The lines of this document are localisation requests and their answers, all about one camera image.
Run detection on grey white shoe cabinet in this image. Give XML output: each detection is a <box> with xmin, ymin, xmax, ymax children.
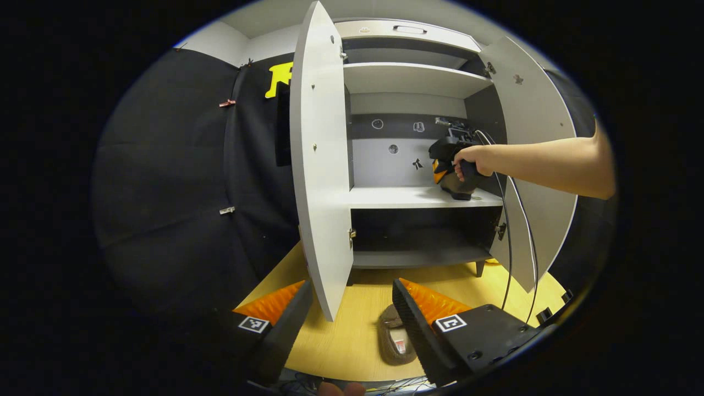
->
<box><xmin>333</xmin><ymin>19</ymin><xmax>508</xmax><ymax>278</ymax></box>

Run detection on white shoe cabinet door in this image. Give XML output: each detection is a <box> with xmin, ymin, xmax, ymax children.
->
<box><xmin>478</xmin><ymin>36</ymin><xmax>578</xmax><ymax>293</ymax></box>
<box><xmin>290</xmin><ymin>1</ymin><xmax>355</xmax><ymax>322</ymax></box>

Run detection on brown fuzzy shoe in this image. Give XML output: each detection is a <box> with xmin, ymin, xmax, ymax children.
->
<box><xmin>377</xmin><ymin>304</ymin><xmax>417</xmax><ymax>366</ymax></box>
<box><xmin>440</xmin><ymin>172</ymin><xmax>490</xmax><ymax>201</ymax></box>

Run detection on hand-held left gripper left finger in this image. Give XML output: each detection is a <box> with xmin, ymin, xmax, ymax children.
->
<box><xmin>181</xmin><ymin>279</ymin><xmax>315</xmax><ymax>388</ymax></box>

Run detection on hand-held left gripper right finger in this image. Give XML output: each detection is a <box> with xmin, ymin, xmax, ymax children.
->
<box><xmin>392</xmin><ymin>278</ymin><xmax>545</xmax><ymax>388</ymax></box>

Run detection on cream cabinet drawer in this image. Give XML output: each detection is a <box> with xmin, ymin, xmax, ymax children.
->
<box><xmin>334</xmin><ymin>20</ymin><xmax>482</xmax><ymax>53</ymax></box>

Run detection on black backdrop cloth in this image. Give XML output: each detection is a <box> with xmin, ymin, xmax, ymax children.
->
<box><xmin>91</xmin><ymin>48</ymin><xmax>301</xmax><ymax>331</ymax></box>
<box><xmin>544</xmin><ymin>69</ymin><xmax>618</xmax><ymax>293</ymax></box>

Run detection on black cable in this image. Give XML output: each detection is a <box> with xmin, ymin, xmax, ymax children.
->
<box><xmin>474</xmin><ymin>129</ymin><xmax>540</xmax><ymax>325</ymax></box>
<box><xmin>494</xmin><ymin>170</ymin><xmax>513</xmax><ymax>310</ymax></box>

